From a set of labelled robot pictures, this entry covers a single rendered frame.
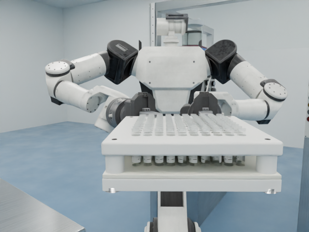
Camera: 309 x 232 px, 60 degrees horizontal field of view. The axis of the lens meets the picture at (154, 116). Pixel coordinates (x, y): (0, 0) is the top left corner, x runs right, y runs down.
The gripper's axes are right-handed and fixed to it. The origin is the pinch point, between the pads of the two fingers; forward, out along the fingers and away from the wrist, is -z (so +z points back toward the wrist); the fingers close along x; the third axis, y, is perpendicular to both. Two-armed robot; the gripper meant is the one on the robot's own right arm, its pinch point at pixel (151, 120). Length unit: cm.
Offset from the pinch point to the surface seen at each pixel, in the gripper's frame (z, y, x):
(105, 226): 138, -38, 103
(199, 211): 100, -100, 90
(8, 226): 2.6, 29.0, 18.0
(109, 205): 170, -53, 102
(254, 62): 269, -358, -44
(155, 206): 111, -67, 82
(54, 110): 665, -95, 61
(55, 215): 2.5, 20.8, 17.9
